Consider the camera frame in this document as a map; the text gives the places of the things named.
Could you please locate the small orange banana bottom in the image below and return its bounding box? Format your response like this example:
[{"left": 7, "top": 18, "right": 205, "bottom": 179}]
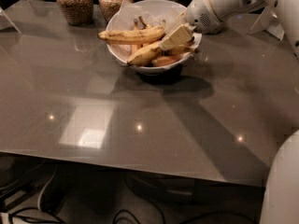
[{"left": 151, "top": 54, "right": 181, "bottom": 67}]

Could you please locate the clear acrylic stand right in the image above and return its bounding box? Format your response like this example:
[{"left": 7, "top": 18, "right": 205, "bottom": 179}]
[{"left": 249, "top": 7, "right": 285, "bottom": 41}]

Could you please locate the clear acrylic stand left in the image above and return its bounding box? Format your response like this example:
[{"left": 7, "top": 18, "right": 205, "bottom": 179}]
[{"left": 0, "top": 7, "right": 21, "bottom": 34}]

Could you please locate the white ceramic bowl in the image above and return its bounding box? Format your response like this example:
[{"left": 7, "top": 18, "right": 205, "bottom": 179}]
[{"left": 107, "top": 0, "right": 202, "bottom": 76}]

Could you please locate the yellow banana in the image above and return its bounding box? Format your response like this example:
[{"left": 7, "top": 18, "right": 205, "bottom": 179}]
[
  {"left": 127, "top": 42, "right": 196, "bottom": 67},
  {"left": 98, "top": 21, "right": 165, "bottom": 45}
]

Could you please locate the black cable on floor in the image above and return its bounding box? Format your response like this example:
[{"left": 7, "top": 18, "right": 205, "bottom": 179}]
[{"left": 111, "top": 209, "right": 142, "bottom": 224}]

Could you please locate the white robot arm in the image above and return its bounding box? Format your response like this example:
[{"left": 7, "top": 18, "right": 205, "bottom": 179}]
[{"left": 175, "top": 0, "right": 299, "bottom": 224}]

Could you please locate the white paper in bowl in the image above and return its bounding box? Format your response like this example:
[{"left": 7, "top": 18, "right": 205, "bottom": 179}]
[{"left": 111, "top": 0, "right": 186, "bottom": 30}]

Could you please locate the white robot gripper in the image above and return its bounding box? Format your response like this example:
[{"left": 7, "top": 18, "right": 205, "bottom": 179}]
[{"left": 159, "top": 0, "right": 223, "bottom": 50}]

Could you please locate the upright banana behind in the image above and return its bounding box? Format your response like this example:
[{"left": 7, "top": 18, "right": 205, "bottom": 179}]
[{"left": 131, "top": 19, "right": 143, "bottom": 53}]

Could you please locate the round dark table base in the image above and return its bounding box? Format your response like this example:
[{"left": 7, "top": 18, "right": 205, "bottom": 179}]
[{"left": 125, "top": 173, "right": 195, "bottom": 203}]

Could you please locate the clear acrylic stand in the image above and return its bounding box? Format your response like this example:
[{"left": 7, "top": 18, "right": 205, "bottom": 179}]
[
  {"left": 249, "top": 7, "right": 285, "bottom": 41},
  {"left": 0, "top": 7, "right": 21, "bottom": 34}
]

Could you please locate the left glass jar of grains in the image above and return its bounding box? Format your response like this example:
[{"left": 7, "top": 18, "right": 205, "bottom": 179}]
[{"left": 56, "top": 0, "right": 93, "bottom": 26}]

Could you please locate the white cable under table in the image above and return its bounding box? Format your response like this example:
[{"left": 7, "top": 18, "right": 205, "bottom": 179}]
[{"left": 37, "top": 163, "right": 60, "bottom": 215}]

